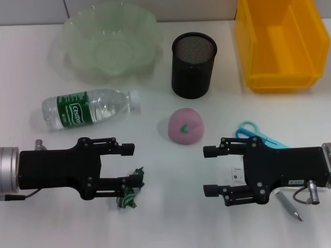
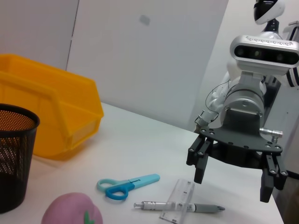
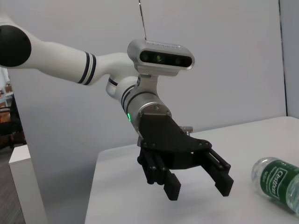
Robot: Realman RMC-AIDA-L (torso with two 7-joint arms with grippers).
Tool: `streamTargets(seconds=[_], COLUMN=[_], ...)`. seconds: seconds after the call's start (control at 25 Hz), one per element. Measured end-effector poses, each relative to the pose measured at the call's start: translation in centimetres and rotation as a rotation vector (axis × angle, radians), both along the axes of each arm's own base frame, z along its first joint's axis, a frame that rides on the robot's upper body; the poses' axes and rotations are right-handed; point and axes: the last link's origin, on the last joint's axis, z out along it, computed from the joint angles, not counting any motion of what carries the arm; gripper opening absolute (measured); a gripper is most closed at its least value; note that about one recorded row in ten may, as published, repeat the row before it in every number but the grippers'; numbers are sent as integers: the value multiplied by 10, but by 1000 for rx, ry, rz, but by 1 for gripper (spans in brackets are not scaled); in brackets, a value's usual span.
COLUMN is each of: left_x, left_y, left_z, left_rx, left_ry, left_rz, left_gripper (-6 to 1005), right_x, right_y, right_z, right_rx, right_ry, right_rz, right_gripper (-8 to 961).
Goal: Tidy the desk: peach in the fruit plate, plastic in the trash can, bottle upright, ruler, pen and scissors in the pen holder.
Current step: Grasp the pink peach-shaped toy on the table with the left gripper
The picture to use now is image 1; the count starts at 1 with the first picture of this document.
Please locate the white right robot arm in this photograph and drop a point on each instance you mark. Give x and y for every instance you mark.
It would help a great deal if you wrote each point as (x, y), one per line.
(327, 160)

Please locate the yellow plastic bin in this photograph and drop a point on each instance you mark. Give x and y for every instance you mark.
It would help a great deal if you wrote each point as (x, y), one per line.
(282, 51)

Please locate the pink toy peach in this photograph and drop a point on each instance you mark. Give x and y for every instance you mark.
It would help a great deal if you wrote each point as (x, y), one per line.
(184, 126)

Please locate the grey clear ballpoint pen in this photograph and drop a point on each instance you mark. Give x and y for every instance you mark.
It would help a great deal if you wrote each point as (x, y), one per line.
(289, 206)

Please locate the blue scissors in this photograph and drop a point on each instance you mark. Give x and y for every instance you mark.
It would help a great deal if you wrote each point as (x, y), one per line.
(248, 133)

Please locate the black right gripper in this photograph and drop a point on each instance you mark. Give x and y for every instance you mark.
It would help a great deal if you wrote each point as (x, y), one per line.
(284, 168)

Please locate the translucent green plastic bowl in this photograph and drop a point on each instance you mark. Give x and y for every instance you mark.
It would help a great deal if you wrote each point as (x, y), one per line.
(108, 46)

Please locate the green plastic wrapper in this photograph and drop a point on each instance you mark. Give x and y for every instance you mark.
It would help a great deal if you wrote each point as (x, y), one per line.
(128, 200)

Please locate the clear green-label water bottle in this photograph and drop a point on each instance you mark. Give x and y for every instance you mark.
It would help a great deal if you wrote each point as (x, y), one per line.
(77, 109)

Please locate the black mesh pen holder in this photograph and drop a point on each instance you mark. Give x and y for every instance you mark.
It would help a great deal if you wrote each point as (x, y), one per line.
(192, 75)

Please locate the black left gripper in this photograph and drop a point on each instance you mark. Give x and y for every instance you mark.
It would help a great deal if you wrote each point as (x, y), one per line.
(57, 169)

